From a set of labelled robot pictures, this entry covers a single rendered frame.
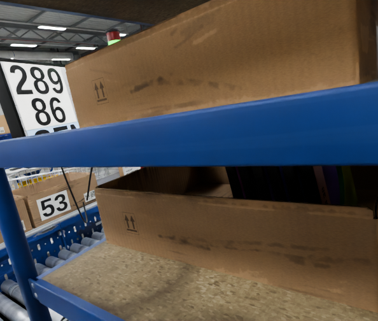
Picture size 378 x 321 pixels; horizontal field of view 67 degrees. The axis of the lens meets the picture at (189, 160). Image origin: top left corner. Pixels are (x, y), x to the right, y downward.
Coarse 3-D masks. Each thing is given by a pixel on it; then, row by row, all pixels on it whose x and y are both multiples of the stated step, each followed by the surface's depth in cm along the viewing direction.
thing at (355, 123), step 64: (0, 0) 38; (64, 0) 41; (128, 0) 46; (192, 0) 51; (128, 128) 20; (192, 128) 17; (256, 128) 14; (320, 128) 13; (0, 192) 39; (128, 256) 43; (128, 320) 30; (192, 320) 28; (256, 320) 27; (320, 320) 26
